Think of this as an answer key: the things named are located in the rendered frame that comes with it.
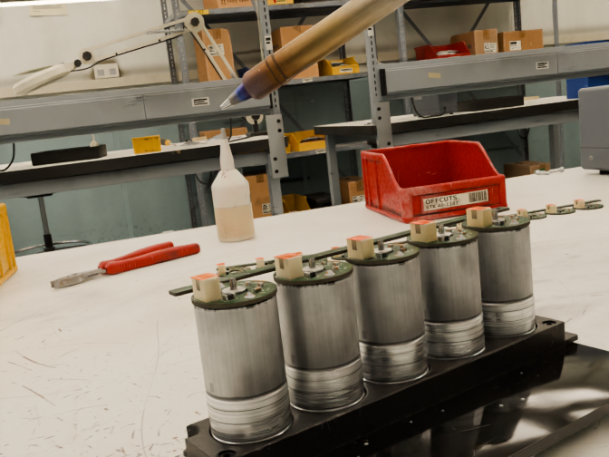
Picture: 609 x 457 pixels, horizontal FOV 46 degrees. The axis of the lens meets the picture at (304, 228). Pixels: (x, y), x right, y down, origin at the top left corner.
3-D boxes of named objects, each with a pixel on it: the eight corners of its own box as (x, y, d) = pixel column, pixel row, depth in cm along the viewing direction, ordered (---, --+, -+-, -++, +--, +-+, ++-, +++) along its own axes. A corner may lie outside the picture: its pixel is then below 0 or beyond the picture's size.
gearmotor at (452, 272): (501, 368, 26) (491, 229, 25) (452, 389, 24) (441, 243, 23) (451, 353, 28) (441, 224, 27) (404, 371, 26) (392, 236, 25)
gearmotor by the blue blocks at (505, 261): (550, 346, 27) (543, 215, 26) (507, 365, 26) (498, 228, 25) (499, 333, 29) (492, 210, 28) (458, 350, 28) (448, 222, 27)
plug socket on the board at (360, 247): (381, 256, 23) (379, 236, 23) (361, 261, 23) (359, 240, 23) (365, 253, 24) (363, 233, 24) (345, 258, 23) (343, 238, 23)
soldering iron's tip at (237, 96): (224, 115, 19) (255, 94, 18) (213, 99, 19) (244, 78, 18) (229, 115, 19) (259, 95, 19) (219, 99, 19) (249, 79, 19)
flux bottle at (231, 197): (258, 233, 66) (246, 125, 64) (250, 240, 62) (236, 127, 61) (224, 236, 66) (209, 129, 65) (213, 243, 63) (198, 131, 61)
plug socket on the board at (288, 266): (311, 275, 22) (308, 253, 21) (287, 281, 21) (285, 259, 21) (296, 271, 22) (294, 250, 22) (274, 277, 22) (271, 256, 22)
